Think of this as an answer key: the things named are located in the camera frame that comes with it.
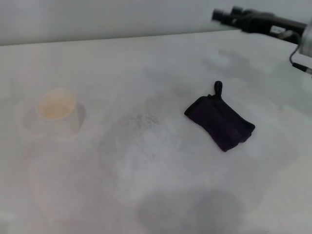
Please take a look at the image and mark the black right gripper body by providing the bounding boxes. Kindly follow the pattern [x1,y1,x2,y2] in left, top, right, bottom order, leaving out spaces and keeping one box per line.
[233,9,307,39]

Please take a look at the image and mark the dark purple cloth pouch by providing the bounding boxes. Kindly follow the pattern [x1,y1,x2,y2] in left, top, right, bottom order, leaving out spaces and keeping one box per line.
[184,80,256,153]

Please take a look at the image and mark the white paper cup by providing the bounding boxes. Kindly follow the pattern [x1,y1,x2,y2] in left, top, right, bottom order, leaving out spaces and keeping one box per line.
[35,88,87,135]

